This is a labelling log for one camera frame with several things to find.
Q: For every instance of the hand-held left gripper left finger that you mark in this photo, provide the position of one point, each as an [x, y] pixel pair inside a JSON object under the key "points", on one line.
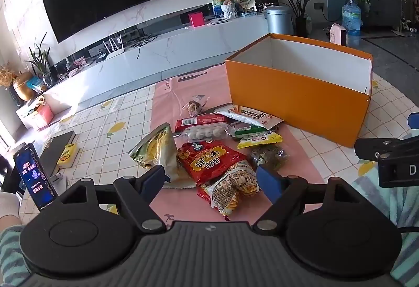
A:
{"points": [[153, 177]]}

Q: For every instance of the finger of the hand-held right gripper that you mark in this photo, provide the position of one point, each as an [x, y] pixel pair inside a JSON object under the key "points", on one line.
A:
{"points": [[414, 121], [376, 146]]}

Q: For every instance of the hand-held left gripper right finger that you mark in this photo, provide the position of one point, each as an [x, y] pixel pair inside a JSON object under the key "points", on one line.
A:
{"points": [[268, 182]]}

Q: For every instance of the dark green seaweed packet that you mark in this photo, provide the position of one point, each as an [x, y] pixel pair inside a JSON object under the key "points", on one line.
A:
{"points": [[266, 156]]}

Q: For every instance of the green and yellow chips bag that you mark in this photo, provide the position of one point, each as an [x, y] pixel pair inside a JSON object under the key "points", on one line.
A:
{"points": [[157, 147]]}

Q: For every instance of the clear red-edged biscuit bag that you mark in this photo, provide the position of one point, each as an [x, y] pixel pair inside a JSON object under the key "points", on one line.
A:
{"points": [[230, 193]]}

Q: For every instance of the yellow and green snack packet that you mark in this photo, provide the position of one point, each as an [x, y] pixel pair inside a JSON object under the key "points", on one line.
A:
{"points": [[260, 140]]}

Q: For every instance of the green and white snack packet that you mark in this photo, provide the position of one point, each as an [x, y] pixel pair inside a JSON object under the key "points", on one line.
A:
{"points": [[245, 129]]}

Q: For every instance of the red and orange snack bag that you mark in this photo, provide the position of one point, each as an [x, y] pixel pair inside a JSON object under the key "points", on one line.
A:
{"points": [[209, 159]]}

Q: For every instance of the clear packet of white balls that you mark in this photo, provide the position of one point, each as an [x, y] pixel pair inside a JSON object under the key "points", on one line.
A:
{"points": [[203, 133]]}

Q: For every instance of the white packet with orange sticks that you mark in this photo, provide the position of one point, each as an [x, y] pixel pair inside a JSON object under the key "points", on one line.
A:
{"points": [[252, 116]]}

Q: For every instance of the red snack box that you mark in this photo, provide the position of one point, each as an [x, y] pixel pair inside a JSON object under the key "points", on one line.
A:
{"points": [[196, 120]]}

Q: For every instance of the clear packet with chocolate balls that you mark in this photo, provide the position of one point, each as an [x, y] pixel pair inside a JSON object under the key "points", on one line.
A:
{"points": [[193, 106]]}

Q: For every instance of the orange cardboard box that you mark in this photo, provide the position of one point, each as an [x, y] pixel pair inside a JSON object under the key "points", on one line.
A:
{"points": [[294, 97]]}

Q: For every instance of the checkered lemon tablecloth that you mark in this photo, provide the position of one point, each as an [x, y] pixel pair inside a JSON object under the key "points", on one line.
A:
{"points": [[108, 129]]}

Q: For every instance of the pink table mat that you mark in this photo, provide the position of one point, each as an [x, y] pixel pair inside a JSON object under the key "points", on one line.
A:
{"points": [[176, 90]]}

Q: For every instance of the black notebook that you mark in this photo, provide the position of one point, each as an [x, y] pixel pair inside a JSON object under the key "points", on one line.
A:
{"points": [[57, 151]]}

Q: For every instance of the white television console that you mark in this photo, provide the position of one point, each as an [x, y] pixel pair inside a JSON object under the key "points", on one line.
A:
{"points": [[131, 64]]}

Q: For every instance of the pink heater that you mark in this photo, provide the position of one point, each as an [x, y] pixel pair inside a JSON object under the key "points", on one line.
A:
{"points": [[338, 34]]}

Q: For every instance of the blue water bottle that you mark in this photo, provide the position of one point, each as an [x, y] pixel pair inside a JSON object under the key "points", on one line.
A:
{"points": [[352, 21]]}

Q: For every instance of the black smartphone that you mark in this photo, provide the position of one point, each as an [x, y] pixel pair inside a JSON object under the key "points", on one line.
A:
{"points": [[34, 175]]}

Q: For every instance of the white router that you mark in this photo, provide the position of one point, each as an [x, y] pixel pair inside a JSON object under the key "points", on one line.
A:
{"points": [[114, 51]]}

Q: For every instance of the cardboard box with pink item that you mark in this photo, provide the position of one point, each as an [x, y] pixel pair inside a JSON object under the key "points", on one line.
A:
{"points": [[36, 111]]}

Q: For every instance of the golden vase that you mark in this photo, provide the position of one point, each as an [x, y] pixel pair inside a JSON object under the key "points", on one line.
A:
{"points": [[23, 87]]}

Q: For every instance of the silver trash can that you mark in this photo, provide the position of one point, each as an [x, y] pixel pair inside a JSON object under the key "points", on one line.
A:
{"points": [[279, 21]]}

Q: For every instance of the person's striped pajamas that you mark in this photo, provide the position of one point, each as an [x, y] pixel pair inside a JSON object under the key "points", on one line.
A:
{"points": [[11, 254]]}

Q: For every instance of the green orchid plant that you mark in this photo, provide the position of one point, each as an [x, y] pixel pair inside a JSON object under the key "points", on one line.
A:
{"points": [[39, 61]]}

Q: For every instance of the snake plant in pot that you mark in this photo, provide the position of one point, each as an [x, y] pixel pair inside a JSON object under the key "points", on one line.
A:
{"points": [[299, 2]]}

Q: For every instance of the white basket vase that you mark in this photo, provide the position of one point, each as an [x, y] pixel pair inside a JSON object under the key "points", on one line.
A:
{"points": [[228, 11]]}

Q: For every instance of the dried yellow flowers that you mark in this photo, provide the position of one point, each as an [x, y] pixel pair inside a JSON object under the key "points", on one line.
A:
{"points": [[6, 75]]}

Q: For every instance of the blue picture card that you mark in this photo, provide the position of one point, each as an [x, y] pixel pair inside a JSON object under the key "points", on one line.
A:
{"points": [[215, 5]]}

